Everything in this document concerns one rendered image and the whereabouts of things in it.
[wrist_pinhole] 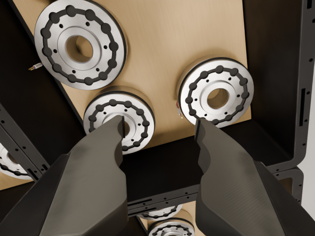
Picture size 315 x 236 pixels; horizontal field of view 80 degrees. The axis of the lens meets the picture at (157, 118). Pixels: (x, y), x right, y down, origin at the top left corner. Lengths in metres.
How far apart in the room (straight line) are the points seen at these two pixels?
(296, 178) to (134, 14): 0.29
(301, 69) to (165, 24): 0.16
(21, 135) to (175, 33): 0.21
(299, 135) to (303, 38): 0.10
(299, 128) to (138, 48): 0.21
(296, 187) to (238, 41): 0.21
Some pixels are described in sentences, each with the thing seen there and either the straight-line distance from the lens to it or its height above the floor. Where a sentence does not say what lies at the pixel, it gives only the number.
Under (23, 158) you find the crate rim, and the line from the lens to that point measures 0.26.
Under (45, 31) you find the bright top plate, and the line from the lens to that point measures 0.26.
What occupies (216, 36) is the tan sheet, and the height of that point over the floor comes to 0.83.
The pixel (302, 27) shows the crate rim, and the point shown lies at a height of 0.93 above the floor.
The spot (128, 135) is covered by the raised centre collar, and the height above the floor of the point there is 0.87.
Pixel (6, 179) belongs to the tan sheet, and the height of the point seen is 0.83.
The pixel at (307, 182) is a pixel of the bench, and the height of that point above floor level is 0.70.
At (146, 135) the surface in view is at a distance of 0.29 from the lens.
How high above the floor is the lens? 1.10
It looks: 61 degrees down
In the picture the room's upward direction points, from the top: 174 degrees clockwise
